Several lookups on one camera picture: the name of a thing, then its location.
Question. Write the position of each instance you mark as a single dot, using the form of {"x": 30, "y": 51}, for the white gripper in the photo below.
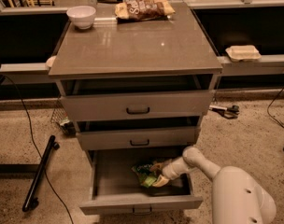
{"x": 169, "y": 172}

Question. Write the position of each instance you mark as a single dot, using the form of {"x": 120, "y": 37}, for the green rice chip bag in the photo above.
{"x": 145, "y": 177}

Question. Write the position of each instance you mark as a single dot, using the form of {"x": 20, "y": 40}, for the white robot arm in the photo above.
{"x": 236, "y": 197}

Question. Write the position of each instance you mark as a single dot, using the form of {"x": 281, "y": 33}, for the grey middle drawer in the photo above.
{"x": 135, "y": 133}

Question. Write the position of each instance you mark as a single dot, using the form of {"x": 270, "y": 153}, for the grey drawer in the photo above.
{"x": 139, "y": 98}
{"x": 116, "y": 190}
{"x": 135, "y": 133}

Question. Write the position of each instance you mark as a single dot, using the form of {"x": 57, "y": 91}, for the grey bottom drawer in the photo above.
{"x": 116, "y": 190}

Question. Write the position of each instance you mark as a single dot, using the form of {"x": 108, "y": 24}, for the grey top drawer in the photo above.
{"x": 139, "y": 98}

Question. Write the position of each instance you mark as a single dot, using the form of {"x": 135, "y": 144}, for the grey drawer cabinet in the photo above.
{"x": 172, "y": 46}

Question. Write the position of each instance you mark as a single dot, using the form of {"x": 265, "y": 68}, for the brown chip bag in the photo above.
{"x": 143, "y": 10}

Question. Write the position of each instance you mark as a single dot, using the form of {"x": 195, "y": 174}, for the white takeout container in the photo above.
{"x": 243, "y": 53}

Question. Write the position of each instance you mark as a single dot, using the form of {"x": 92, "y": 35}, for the white bowl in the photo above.
{"x": 82, "y": 16}

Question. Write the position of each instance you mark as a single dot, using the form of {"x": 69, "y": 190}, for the black handled tool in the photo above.
{"x": 226, "y": 112}

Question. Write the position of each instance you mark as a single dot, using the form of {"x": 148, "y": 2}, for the wire mesh basket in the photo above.
{"x": 60, "y": 118}

